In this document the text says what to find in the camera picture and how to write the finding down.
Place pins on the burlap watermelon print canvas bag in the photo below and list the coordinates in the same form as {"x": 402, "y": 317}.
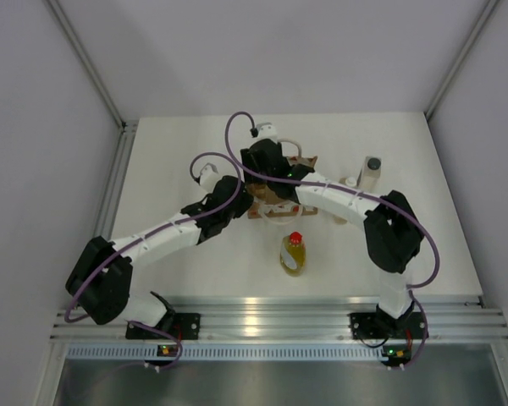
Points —
{"x": 276, "y": 204}

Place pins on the aluminium mounting rail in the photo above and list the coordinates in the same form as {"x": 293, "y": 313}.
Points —
{"x": 253, "y": 320}

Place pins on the left aluminium frame post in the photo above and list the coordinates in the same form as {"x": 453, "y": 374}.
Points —
{"x": 70, "y": 34}

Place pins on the right aluminium frame post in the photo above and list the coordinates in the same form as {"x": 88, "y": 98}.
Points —
{"x": 464, "y": 50}

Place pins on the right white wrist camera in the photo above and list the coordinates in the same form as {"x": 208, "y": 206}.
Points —
{"x": 264, "y": 130}

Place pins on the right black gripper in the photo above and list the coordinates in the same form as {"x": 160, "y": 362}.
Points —
{"x": 251, "y": 178}

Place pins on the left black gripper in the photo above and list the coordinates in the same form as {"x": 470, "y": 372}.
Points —
{"x": 244, "y": 199}

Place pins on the white slotted cable duct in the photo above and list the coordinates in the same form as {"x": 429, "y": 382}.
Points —
{"x": 228, "y": 352}

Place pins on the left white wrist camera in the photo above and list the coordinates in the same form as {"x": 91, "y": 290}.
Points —
{"x": 208, "y": 177}

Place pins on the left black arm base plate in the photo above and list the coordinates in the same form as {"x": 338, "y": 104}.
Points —
{"x": 180, "y": 326}

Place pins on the red-capped yellow bottle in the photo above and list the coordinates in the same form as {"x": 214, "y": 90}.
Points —
{"x": 292, "y": 254}

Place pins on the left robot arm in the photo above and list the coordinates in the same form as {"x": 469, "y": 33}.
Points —
{"x": 102, "y": 279}

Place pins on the grey-capped clear bottle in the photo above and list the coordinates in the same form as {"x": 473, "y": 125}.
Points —
{"x": 369, "y": 173}

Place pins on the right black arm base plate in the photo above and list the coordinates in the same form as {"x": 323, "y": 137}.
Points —
{"x": 372, "y": 327}

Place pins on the aluminium frame post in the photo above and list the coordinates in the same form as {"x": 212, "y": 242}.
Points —
{"x": 70, "y": 34}
{"x": 464, "y": 50}

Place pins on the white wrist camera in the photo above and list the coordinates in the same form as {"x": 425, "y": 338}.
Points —
{"x": 264, "y": 130}
{"x": 208, "y": 177}

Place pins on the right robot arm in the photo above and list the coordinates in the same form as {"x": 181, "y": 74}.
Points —
{"x": 392, "y": 237}

